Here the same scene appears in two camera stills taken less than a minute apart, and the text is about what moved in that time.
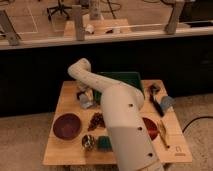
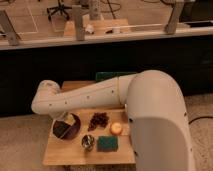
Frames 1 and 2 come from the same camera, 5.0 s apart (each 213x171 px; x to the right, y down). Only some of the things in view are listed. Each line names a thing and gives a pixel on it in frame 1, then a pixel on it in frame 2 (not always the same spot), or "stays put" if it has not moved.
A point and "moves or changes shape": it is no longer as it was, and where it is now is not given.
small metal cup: [88, 142] stays put
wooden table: [78, 133] stays put
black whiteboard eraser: [79, 93] moves or changes shape
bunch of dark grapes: [96, 120] stays put
